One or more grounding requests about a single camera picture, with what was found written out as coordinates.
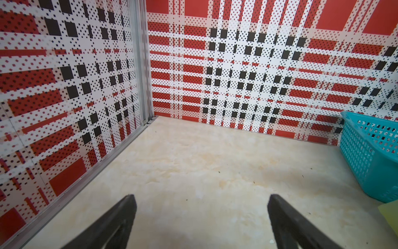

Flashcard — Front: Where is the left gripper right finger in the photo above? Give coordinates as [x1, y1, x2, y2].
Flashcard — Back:
[267, 194, 341, 249]

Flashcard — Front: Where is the green plastic bag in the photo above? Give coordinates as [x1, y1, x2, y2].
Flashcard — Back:
[378, 200, 398, 236]

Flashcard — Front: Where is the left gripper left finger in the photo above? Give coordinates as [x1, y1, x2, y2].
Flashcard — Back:
[63, 195, 137, 249]

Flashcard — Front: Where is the teal plastic basket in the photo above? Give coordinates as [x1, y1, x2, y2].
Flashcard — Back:
[340, 111, 398, 203]

